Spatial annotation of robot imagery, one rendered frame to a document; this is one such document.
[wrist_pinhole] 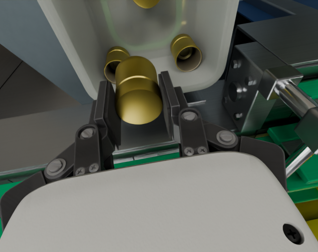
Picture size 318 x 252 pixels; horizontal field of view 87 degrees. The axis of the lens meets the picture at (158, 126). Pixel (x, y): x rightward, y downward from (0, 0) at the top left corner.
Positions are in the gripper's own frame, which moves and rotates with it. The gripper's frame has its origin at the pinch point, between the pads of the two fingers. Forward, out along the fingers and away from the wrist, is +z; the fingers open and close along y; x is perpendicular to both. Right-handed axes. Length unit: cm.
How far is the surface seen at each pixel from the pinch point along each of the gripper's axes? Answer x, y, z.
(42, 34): -4.7, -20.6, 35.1
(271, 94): -3.1, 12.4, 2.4
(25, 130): -12.4, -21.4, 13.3
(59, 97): -34, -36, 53
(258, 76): -2.8, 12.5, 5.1
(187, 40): -1.6, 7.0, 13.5
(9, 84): -34, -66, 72
